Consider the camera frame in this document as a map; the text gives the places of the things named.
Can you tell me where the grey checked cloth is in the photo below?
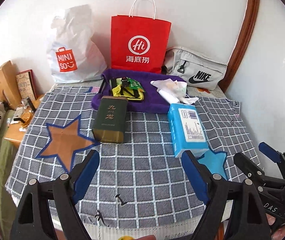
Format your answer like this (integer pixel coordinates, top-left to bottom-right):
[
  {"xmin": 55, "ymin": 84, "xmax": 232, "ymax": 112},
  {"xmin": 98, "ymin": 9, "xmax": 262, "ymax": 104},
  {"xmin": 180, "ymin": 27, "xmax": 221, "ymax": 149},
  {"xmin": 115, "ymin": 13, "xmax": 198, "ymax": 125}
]
[{"xmin": 5, "ymin": 86, "xmax": 259, "ymax": 229}]

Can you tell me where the blue tissue pack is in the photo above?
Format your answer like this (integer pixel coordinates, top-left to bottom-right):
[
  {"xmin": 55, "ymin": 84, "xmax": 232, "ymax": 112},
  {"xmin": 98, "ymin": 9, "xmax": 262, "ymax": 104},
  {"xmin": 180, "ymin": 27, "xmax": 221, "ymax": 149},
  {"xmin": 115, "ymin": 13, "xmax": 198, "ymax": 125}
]
[{"xmin": 167, "ymin": 103, "xmax": 209, "ymax": 158}]

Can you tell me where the grey Nike waist bag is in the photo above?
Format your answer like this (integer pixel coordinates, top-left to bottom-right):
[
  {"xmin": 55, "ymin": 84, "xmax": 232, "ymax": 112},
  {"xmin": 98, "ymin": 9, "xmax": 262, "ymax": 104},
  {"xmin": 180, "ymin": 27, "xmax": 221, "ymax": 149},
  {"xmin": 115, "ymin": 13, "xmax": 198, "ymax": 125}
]
[{"xmin": 164, "ymin": 46, "xmax": 227, "ymax": 90}]

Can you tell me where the brown star marker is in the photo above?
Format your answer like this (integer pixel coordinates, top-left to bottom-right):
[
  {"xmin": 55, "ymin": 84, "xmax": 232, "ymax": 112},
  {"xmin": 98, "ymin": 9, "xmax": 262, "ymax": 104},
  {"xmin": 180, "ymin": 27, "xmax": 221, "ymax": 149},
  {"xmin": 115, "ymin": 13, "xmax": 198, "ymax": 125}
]
[{"xmin": 35, "ymin": 115, "xmax": 99, "ymax": 173}]

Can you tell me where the dark green tea tin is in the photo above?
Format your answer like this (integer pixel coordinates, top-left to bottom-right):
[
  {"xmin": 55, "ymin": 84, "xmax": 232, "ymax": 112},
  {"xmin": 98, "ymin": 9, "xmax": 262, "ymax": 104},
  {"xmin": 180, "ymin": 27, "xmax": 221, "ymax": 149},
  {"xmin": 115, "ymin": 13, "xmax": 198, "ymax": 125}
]
[{"xmin": 92, "ymin": 96, "xmax": 128, "ymax": 144}]

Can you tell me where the brown framed picture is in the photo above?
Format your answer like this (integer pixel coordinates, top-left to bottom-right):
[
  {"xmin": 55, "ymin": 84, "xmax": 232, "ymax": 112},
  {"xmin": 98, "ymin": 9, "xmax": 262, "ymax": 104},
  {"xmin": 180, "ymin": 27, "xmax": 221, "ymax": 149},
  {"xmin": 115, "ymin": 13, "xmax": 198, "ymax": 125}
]
[{"xmin": 16, "ymin": 69, "xmax": 37, "ymax": 101}]

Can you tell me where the yellow mesh pouch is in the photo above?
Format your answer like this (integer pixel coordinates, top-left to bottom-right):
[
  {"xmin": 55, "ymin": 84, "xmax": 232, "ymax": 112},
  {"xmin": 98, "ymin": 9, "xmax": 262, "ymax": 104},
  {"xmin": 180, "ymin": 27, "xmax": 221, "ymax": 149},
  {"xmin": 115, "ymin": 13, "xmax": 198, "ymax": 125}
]
[{"xmin": 110, "ymin": 77, "xmax": 145, "ymax": 101}]

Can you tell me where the white glove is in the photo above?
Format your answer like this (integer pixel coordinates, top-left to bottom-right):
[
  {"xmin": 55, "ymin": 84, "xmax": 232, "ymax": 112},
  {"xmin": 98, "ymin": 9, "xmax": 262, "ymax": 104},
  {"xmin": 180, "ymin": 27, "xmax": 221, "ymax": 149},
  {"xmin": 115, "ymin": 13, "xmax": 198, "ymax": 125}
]
[{"xmin": 150, "ymin": 79, "xmax": 199, "ymax": 105}]

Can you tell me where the white Miniso plastic bag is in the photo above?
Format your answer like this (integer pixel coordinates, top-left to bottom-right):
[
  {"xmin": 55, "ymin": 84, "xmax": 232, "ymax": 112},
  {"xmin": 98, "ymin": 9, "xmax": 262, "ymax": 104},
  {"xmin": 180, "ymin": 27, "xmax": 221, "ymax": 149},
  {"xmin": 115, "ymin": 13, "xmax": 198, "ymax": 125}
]
[{"xmin": 47, "ymin": 4, "xmax": 107, "ymax": 83}]

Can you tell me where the blue star marker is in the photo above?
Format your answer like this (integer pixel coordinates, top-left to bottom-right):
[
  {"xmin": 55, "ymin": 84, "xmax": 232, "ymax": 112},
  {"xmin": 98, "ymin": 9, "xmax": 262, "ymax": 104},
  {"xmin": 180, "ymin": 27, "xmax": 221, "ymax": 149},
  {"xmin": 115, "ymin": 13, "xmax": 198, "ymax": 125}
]
[{"xmin": 197, "ymin": 148, "xmax": 228, "ymax": 180}]

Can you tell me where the green snack packet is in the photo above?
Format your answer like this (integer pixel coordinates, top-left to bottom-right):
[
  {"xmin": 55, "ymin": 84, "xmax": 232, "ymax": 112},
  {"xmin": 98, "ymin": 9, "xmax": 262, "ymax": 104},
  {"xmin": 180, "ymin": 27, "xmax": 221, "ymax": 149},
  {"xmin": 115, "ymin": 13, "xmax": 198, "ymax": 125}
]
[{"xmin": 128, "ymin": 78, "xmax": 144, "ymax": 92}]

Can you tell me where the brown wooden door frame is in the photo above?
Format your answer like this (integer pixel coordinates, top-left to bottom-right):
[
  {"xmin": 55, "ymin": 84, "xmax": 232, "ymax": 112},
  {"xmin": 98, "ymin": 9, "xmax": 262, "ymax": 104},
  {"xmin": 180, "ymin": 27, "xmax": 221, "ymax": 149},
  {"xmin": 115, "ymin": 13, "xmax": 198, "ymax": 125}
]
[{"xmin": 219, "ymin": 0, "xmax": 260, "ymax": 92}]

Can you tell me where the red paper bag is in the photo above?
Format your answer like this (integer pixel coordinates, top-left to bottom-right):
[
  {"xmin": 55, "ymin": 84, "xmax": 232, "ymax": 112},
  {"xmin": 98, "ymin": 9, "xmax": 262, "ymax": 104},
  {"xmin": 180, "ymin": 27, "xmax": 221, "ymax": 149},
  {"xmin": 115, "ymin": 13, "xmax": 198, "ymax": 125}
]
[{"xmin": 111, "ymin": 0, "xmax": 171, "ymax": 74}]

